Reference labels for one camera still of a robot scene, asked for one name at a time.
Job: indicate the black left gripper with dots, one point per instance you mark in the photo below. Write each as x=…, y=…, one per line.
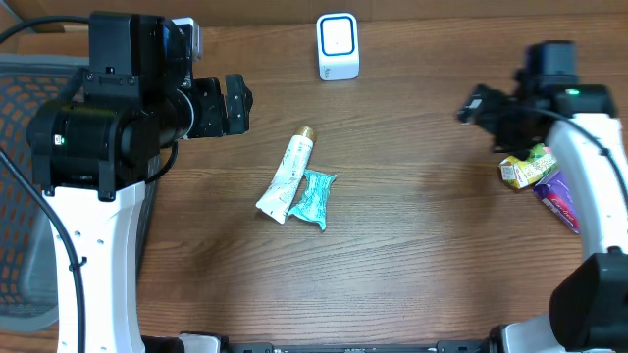
x=217, y=121

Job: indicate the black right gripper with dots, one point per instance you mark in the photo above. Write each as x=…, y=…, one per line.
x=488, y=104

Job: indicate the green juice pouch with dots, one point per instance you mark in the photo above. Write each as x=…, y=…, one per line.
x=520, y=174

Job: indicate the purple pad package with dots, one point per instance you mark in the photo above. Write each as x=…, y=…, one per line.
x=552, y=191

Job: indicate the white tube gold cap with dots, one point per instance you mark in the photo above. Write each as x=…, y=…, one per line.
x=278, y=197

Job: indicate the teal snack wrapper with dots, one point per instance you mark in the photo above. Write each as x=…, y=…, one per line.
x=313, y=205

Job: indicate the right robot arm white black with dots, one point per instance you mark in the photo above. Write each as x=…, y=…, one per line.
x=578, y=123

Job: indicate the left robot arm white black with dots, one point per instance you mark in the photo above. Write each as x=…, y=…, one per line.
x=91, y=150

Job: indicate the white barcode scanner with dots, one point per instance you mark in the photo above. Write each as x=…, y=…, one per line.
x=338, y=47

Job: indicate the black mesh basket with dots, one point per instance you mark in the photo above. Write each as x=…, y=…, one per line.
x=28, y=272

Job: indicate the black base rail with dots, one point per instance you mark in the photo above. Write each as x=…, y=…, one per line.
x=444, y=346

